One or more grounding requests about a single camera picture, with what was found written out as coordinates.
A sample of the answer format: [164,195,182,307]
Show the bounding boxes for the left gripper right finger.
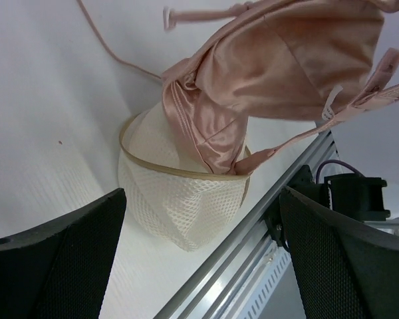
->
[279,187,399,318]

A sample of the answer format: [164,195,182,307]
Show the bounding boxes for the round mesh laundry bag glasses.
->
[118,104,250,251]

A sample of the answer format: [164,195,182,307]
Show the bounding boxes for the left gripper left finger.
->
[0,188,126,318]

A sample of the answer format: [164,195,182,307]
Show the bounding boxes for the aluminium rail front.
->
[156,133,335,318]

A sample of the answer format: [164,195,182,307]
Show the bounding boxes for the white slotted cable duct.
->
[228,249,291,319]

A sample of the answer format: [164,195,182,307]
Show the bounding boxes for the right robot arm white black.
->
[287,159,399,237]

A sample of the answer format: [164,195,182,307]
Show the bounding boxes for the pink satin bra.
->
[76,0,399,175]

